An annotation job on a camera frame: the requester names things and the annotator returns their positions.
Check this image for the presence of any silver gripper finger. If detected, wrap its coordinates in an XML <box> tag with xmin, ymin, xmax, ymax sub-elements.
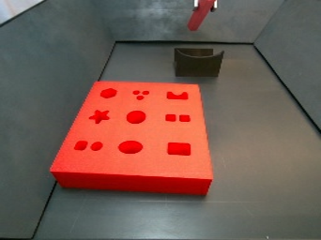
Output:
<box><xmin>210</xmin><ymin>0</ymin><xmax>218</xmax><ymax>12</ymax></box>
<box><xmin>193</xmin><ymin>0</ymin><xmax>198</xmax><ymax>8</ymax></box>

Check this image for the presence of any black curved holder bracket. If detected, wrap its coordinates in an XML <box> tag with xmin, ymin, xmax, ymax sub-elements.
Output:
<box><xmin>174</xmin><ymin>48</ymin><xmax>225</xmax><ymax>77</ymax></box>

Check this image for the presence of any red foam shape-sorter block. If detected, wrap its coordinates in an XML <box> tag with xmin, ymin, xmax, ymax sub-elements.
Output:
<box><xmin>49</xmin><ymin>82</ymin><xmax>213</xmax><ymax>195</ymax></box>

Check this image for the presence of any red hexagonal prism bar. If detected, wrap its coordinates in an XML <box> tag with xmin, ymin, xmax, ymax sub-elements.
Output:
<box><xmin>187</xmin><ymin>0</ymin><xmax>213</xmax><ymax>31</ymax></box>

